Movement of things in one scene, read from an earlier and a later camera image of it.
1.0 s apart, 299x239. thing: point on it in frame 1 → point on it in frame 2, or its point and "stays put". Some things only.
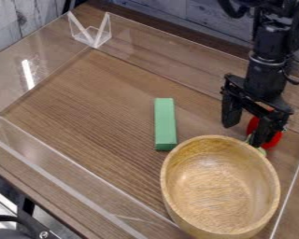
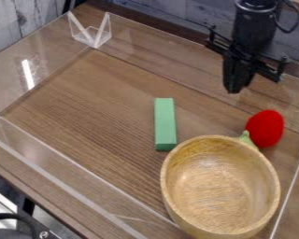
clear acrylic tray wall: (77, 196) stays put
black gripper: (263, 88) → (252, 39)
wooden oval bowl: (220, 186) stays put
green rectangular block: (164, 124) stays put
